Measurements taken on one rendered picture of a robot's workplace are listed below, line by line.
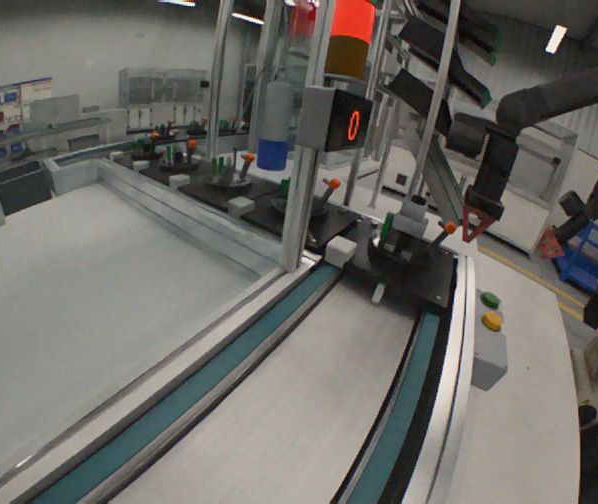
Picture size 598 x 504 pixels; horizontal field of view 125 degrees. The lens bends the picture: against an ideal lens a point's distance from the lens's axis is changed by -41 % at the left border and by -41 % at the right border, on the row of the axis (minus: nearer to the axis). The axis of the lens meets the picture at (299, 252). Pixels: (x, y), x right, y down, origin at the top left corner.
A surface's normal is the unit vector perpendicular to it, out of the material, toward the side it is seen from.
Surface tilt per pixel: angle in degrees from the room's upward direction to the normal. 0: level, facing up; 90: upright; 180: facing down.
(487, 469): 0
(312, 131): 90
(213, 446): 0
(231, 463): 0
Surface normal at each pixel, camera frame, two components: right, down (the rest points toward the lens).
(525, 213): -0.64, 0.32
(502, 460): 0.15, -0.84
